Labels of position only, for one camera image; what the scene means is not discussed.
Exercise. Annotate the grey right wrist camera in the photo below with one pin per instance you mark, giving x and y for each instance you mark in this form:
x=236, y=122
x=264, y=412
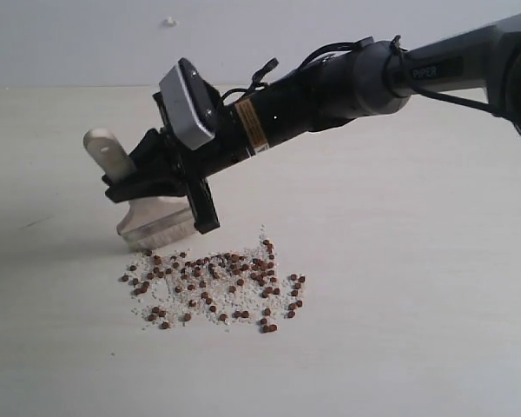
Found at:
x=189, y=109

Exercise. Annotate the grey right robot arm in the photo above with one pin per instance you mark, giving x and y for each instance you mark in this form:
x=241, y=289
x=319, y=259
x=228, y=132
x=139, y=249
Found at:
x=479, y=69

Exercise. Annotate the wooden paint brush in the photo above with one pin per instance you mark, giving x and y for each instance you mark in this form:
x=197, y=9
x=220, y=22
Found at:
x=152, y=222

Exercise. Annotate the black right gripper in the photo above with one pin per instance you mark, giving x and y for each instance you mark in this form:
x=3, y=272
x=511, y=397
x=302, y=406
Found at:
x=256, y=122

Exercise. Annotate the small white wall plug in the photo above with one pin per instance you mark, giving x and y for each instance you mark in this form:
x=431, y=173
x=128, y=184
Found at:
x=169, y=22

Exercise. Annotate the brown beans and white crumbs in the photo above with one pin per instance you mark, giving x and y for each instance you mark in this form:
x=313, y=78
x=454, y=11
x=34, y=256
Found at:
x=224, y=286

